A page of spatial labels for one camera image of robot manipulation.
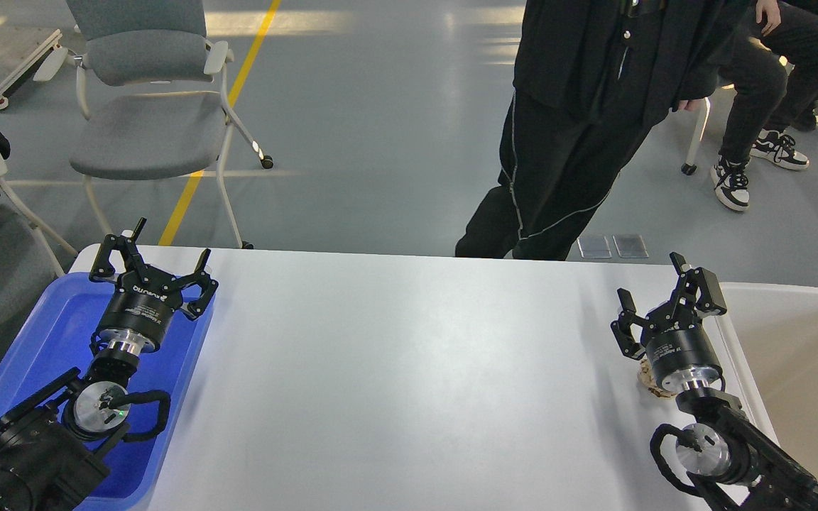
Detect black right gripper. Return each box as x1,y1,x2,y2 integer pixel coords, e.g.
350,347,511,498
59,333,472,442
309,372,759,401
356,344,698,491
611,252,727,394

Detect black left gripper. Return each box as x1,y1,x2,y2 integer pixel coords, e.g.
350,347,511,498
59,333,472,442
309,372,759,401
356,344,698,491
89,218,219,353

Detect brown paper ball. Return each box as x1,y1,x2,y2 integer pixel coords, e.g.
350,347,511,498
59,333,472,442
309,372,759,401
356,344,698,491
638,357,677,399

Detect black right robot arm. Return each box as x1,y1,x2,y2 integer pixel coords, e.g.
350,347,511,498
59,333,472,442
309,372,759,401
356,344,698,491
611,252,818,510

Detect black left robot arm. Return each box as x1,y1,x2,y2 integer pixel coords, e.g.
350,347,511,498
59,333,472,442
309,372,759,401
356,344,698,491
0,221,218,510

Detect right floor outlet plate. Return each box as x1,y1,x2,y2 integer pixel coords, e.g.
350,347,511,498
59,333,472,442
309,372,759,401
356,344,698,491
611,235,650,259

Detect floor outlet plate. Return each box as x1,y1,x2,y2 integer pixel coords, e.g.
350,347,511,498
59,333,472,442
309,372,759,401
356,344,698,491
611,235,650,259
577,235,613,260

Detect left floor outlet plate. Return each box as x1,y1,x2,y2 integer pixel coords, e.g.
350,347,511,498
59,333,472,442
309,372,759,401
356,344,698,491
577,235,613,260

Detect blue plastic tray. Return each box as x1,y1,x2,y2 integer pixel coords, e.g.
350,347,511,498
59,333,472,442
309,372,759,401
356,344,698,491
0,273,213,510

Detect white plastic bin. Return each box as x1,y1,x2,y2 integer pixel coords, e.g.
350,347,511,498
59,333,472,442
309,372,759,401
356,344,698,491
723,282,818,479

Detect white grey chair right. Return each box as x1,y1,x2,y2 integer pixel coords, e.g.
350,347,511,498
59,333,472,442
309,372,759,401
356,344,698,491
680,97,711,177

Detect grey office chair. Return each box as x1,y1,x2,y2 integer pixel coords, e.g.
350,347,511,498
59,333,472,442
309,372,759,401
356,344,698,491
67,1,273,249

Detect white chair at left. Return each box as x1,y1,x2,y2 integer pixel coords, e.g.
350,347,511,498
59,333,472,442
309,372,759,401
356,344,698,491
0,151,78,278

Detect standing person in black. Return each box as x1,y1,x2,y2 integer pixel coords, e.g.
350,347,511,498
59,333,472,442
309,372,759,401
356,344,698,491
454,1,749,260

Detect seated person black trousers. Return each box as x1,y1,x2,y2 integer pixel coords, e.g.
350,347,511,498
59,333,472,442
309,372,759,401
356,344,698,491
710,1,818,212

